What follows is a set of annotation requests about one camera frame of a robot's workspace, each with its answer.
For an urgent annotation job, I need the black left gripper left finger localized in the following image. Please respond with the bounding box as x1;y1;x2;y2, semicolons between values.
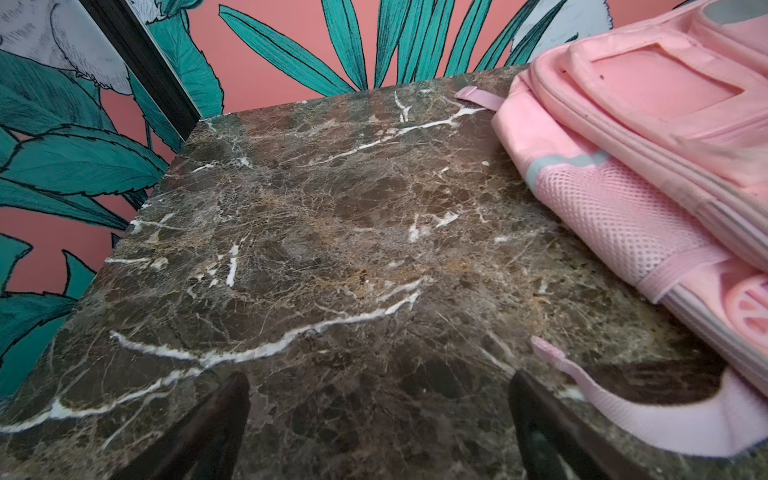
111;372;251;479

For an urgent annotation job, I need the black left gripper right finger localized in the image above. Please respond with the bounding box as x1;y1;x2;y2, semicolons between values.
508;371;650;480

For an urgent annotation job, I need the pink student backpack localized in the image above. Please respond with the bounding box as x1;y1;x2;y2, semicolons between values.
458;1;767;458

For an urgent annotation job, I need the black left corner frame post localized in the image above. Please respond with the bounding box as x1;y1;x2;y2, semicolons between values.
80;0;201;140

